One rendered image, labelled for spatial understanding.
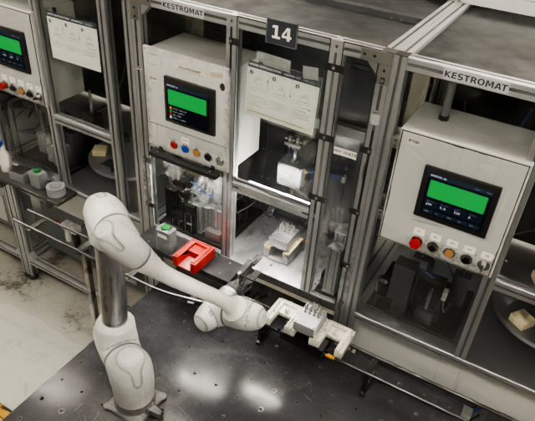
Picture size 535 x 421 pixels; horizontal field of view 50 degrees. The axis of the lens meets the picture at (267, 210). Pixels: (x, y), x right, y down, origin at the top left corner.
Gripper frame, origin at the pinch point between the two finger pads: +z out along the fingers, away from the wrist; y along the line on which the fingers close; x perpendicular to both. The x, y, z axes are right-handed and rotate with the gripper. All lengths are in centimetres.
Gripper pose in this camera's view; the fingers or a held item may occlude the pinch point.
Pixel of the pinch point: (256, 266)
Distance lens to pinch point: 249.3
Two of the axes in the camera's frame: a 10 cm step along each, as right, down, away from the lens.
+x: -8.6, -3.3, 3.8
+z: 5.0, -4.7, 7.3
